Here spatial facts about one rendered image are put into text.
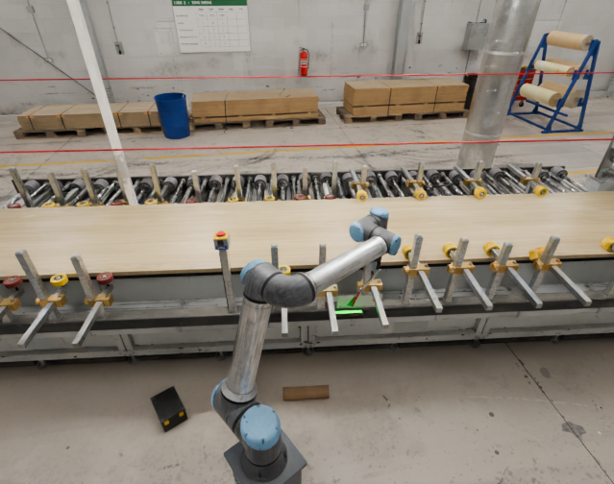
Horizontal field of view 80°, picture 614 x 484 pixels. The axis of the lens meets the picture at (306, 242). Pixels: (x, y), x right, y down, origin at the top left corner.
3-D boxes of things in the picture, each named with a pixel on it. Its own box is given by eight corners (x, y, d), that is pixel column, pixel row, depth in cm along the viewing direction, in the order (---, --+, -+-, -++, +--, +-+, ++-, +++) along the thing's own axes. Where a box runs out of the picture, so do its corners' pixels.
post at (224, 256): (236, 312, 211) (226, 248, 185) (228, 313, 210) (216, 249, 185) (236, 306, 214) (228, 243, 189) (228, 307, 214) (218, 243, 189)
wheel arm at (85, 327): (81, 349, 178) (78, 342, 175) (74, 349, 178) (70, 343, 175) (114, 288, 214) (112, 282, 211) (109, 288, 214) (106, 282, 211)
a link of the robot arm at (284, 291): (285, 300, 115) (406, 231, 156) (261, 280, 122) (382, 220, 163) (285, 326, 121) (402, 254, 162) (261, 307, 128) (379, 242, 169)
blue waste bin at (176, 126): (192, 139, 666) (184, 97, 625) (159, 141, 659) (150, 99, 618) (195, 130, 714) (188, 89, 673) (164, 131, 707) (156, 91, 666)
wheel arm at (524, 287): (541, 308, 181) (544, 302, 179) (534, 308, 181) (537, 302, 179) (493, 249, 223) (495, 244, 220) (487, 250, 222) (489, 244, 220)
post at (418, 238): (408, 304, 216) (423, 236, 189) (403, 304, 216) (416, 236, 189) (406, 301, 219) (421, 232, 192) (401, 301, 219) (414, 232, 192)
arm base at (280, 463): (296, 461, 154) (296, 448, 148) (257, 494, 144) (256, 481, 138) (270, 426, 166) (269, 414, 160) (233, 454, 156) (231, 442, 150)
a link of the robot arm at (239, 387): (229, 441, 147) (263, 278, 121) (206, 411, 158) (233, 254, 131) (258, 423, 158) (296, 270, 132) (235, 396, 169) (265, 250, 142)
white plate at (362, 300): (380, 306, 214) (382, 294, 209) (336, 308, 213) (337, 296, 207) (380, 306, 215) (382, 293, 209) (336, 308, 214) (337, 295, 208)
